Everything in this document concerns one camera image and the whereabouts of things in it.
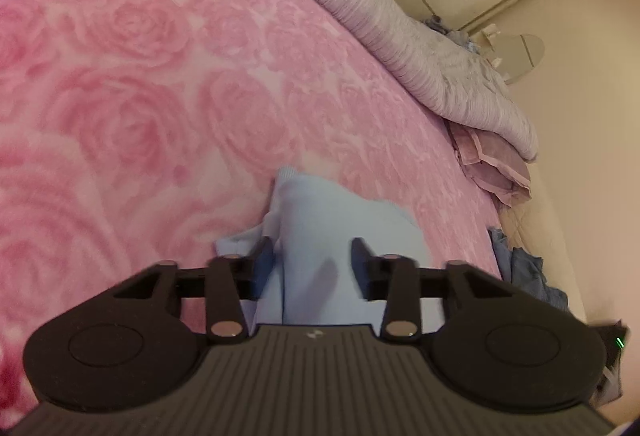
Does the pink rose blanket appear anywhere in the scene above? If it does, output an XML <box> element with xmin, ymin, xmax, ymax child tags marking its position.
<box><xmin>1</xmin><ymin>0</ymin><xmax>497</xmax><ymax>427</ymax></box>

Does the light blue garment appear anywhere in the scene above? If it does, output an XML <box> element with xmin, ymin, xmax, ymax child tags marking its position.
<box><xmin>215</xmin><ymin>167</ymin><xmax>434</xmax><ymax>330</ymax></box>

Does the pink folded sheet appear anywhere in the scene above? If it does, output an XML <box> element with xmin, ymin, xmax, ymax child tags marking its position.
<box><xmin>448</xmin><ymin>122</ymin><xmax>530</xmax><ymax>208</ymax></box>

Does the black device green light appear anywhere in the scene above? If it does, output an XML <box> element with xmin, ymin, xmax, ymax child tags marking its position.
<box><xmin>590</xmin><ymin>320</ymin><xmax>629</xmax><ymax>408</ymax></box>

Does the blue clothes pile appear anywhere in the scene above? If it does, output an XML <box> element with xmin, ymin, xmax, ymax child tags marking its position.
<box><xmin>488</xmin><ymin>227</ymin><xmax>570</xmax><ymax>312</ymax></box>

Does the grey striped duvet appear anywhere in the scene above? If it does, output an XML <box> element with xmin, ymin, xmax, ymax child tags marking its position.
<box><xmin>316</xmin><ymin>0</ymin><xmax>539</xmax><ymax>161</ymax></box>

